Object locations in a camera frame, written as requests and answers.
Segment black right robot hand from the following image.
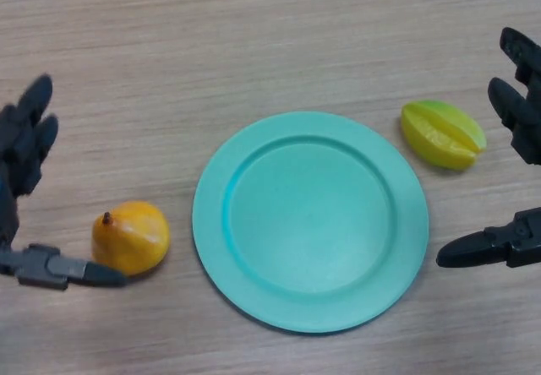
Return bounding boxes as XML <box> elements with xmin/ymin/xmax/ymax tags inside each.
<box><xmin>435</xmin><ymin>26</ymin><xmax>541</xmax><ymax>269</ymax></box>

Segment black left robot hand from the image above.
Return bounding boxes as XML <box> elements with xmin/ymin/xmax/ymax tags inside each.
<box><xmin>0</xmin><ymin>74</ymin><xmax>127</xmax><ymax>291</ymax></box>

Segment yellow pear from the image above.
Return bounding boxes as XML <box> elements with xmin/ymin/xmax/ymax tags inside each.
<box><xmin>91</xmin><ymin>200</ymin><xmax>171</xmax><ymax>277</ymax></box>

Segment green round plate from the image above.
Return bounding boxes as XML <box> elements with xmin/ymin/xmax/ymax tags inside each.
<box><xmin>192</xmin><ymin>111</ymin><xmax>429</xmax><ymax>334</ymax></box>

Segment yellow-green starfruit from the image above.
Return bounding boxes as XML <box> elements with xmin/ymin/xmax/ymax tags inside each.
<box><xmin>400</xmin><ymin>100</ymin><xmax>488</xmax><ymax>171</ymax></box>

